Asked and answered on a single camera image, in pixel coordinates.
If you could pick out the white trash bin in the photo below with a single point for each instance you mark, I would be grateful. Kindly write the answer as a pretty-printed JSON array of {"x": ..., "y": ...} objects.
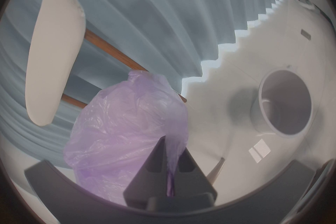
[{"x": 262, "y": 118}]

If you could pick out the purple plastic bag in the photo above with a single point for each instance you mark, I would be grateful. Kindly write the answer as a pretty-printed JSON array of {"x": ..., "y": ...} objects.
[{"x": 118, "y": 133}]

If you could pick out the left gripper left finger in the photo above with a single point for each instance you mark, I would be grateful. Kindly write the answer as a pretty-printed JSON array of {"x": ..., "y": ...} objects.
[{"x": 141, "y": 188}]

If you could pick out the cream chair with wooden legs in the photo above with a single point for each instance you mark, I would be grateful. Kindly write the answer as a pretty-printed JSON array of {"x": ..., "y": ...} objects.
[{"x": 52, "y": 60}]

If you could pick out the pale blue curtain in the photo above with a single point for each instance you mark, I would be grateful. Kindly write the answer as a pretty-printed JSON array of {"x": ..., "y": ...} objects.
[{"x": 157, "y": 20}]

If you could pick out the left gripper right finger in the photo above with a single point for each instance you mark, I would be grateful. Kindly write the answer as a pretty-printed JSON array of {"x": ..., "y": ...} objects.
[{"x": 199, "y": 186}]

